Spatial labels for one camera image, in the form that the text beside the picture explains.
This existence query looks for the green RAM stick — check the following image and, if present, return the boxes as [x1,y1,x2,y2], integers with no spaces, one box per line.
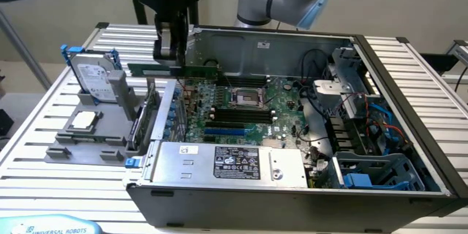
[57,132,129,139]
[127,62,223,79]

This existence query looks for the black RAM slot bank short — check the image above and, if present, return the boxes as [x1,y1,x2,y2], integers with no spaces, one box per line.
[216,76,268,87]

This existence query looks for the black RAM slot bank long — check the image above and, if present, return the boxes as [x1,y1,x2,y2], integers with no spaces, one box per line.
[212,106,276,124]

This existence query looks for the silver hard disk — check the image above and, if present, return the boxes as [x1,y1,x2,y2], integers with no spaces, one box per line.
[69,53,121,102]

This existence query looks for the CPU socket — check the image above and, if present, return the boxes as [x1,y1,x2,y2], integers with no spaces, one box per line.
[228,87,268,108]

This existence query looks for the blue disk caddy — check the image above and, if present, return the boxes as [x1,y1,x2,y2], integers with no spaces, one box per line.
[59,43,123,106]

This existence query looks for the blue expansion slot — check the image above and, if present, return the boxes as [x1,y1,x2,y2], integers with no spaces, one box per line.
[203,127,247,135]

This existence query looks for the silver CPU chip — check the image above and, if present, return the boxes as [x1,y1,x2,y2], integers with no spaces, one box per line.
[71,111,104,130]

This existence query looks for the grey parts rack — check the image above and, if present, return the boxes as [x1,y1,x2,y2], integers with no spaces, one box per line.
[43,70,177,165]

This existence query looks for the grey metal stand leg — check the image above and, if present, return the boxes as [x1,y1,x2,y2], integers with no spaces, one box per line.
[0,12,52,90]

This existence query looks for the green motherboard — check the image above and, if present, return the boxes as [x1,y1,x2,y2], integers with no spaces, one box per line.
[175,75,312,147]

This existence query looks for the silver power supply unit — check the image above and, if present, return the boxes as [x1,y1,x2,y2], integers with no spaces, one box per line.
[140,141,308,189]

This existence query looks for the small silver heat sink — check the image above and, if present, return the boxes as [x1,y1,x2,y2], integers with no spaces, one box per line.
[260,139,285,149]

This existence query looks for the blue case latch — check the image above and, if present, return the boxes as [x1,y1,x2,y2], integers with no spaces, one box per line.
[124,156,143,169]

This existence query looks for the metal drive cage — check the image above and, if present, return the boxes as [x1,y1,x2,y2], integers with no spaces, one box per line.
[312,45,381,120]

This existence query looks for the small black box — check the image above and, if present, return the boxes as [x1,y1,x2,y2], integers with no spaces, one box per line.
[0,109,16,138]

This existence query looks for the black fan shroud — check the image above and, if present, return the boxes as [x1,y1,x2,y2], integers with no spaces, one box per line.
[325,115,371,156]

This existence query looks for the black open PC case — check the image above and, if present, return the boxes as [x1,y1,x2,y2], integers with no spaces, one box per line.
[125,24,468,228]

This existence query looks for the blue plastic disk bay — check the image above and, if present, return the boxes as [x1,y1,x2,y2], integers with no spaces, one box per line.
[328,151,429,191]

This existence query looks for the blue Universal Robots labelled cap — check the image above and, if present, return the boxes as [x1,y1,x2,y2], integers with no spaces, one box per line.
[0,213,104,234]

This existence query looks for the graphics card with metal bracket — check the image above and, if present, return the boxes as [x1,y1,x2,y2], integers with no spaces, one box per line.
[131,79,163,150]

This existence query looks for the black looped wire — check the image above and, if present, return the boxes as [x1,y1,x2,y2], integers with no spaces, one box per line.
[300,48,331,82]

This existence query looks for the blue data wire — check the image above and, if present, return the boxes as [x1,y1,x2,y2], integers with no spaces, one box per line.
[367,101,395,137]

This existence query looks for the red wire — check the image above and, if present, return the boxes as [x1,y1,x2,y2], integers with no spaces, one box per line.
[379,124,407,142]

